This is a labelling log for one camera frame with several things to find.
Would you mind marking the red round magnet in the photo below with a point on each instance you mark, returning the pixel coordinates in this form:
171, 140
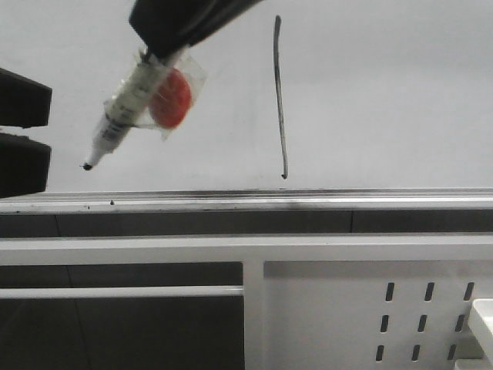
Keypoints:
172, 100

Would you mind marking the white black whiteboard marker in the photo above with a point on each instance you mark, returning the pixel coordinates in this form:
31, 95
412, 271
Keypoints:
126, 105

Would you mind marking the white whiteboard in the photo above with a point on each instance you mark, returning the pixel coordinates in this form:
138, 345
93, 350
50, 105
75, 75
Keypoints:
298, 95

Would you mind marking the aluminium whiteboard tray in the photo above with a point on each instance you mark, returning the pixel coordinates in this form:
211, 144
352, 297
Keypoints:
247, 200

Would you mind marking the white plastic bin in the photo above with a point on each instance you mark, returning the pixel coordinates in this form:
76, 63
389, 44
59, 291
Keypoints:
481, 323

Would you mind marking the white metal slotted frame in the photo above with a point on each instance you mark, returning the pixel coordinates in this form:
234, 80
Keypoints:
269, 302

